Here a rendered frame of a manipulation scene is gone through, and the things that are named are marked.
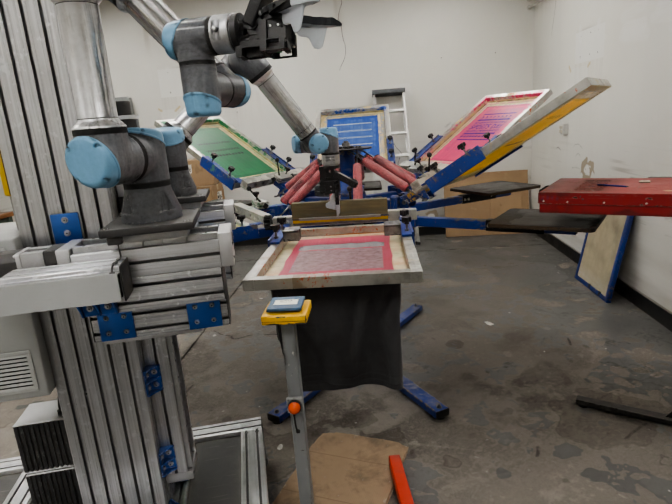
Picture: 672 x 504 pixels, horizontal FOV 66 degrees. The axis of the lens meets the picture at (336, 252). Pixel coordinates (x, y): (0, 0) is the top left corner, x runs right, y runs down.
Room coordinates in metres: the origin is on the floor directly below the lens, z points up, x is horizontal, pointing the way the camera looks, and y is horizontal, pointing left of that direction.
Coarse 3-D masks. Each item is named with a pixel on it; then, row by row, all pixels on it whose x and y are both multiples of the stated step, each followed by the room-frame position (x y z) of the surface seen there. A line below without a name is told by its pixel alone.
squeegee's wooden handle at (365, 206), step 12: (300, 204) 2.16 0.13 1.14; (312, 204) 2.16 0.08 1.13; (324, 204) 2.15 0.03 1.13; (348, 204) 2.15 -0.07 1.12; (360, 204) 2.14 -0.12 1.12; (372, 204) 2.14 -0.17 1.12; (384, 204) 2.13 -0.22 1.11; (300, 216) 2.16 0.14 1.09; (312, 216) 2.16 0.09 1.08; (324, 216) 2.15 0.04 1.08
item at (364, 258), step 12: (348, 240) 2.21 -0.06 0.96; (360, 240) 2.19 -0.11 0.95; (372, 240) 2.17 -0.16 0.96; (384, 240) 2.15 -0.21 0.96; (348, 252) 2.00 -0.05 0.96; (360, 252) 1.98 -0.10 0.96; (372, 252) 1.97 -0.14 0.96; (384, 252) 1.95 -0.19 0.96; (348, 264) 1.82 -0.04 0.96; (360, 264) 1.81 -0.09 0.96; (372, 264) 1.80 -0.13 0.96; (384, 264) 1.79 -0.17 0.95
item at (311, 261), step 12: (300, 240) 2.28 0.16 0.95; (312, 240) 2.26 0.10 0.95; (324, 240) 2.24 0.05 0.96; (336, 240) 2.22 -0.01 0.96; (300, 252) 2.06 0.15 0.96; (312, 252) 2.04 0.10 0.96; (324, 252) 2.03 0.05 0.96; (336, 252) 2.01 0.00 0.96; (288, 264) 1.89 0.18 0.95; (300, 264) 1.87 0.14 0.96; (312, 264) 1.86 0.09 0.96; (324, 264) 1.85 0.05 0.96; (336, 264) 1.83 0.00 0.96
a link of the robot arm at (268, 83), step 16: (240, 64) 1.92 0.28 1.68; (256, 64) 1.90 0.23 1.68; (256, 80) 1.91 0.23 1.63; (272, 80) 1.93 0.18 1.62; (272, 96) 1.94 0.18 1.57; (288, 96) 1.95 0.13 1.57; (288, 112) 1.95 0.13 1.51; (304, 128) 1.96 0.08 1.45; (304, 144) 1.99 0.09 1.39; (320, 144) 1.96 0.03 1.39
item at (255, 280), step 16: (368, 224) 2.35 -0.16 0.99; (272, 256) 1.93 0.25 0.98; (416, 256) 1.73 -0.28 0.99; (256, 272) 1.69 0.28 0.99; (336, 272) 1.62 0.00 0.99; (352, 272) 1.60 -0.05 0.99; (368, 272) 1.59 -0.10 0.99; (384, 272) 1.57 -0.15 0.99; (400, 272) 1.56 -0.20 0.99; (416, 272) 1.56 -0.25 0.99; (256, 288) 1.60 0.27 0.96; (272, 288) 1.60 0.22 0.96; (288, 288) 1.59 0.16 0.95
